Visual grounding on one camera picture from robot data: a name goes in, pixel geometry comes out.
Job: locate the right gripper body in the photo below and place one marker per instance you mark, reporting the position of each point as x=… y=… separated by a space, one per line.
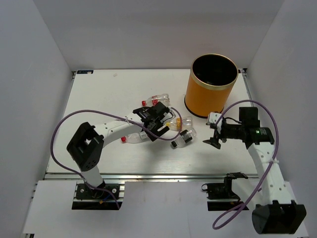
x=231 y=131

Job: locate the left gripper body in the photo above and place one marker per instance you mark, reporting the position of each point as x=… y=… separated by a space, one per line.
x=159 y=123

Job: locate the large red-label clear bottle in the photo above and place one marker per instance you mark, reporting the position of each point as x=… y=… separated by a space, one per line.
x=135 y=138

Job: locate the black-cap black-label bottle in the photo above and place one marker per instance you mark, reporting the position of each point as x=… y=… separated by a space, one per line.
x=186 y=137

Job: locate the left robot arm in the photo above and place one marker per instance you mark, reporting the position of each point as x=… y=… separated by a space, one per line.
x=86 y=145

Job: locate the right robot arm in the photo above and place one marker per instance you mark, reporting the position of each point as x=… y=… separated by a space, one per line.
x=274 y=211

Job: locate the orange cylindrical bin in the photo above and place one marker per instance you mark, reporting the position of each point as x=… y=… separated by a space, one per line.
x=212 y=77

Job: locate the yellow-cap orange-label bottle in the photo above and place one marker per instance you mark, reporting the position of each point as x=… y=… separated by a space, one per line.
x=180 y=123

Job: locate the small red-label clear bottle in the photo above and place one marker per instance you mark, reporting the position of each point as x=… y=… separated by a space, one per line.
x=153 y=100

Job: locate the blue table sticker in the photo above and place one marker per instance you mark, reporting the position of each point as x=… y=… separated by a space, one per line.
x=85 y=72

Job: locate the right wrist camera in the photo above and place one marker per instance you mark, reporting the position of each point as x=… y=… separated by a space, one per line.
x=215 y=121

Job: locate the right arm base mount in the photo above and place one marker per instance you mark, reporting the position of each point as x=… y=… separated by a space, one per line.
x=220 y=197

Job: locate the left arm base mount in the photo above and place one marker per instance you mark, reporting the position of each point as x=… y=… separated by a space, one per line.
x=88 y=199

